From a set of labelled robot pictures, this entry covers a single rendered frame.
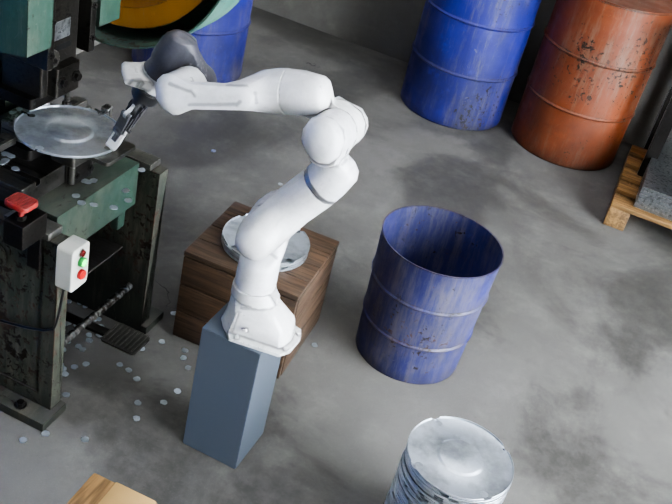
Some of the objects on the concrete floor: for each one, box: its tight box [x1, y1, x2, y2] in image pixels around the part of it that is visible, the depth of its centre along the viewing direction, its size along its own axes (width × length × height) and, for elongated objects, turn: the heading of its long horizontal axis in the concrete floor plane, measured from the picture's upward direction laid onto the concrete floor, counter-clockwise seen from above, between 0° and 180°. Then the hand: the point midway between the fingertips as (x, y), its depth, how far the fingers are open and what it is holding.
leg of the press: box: [67, 148, 168, 334], centre depth 300 cm, size 92×12×90 cm, turn 50°
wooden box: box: [173, 201, 339, 379], centre depth 315 cm, size 40×38×35 cm
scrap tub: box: [356, 205, 504, 385], centre depth 321 cm, size 42×42×48 cm
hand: (116, 138), depth 248 cm, fingers closed
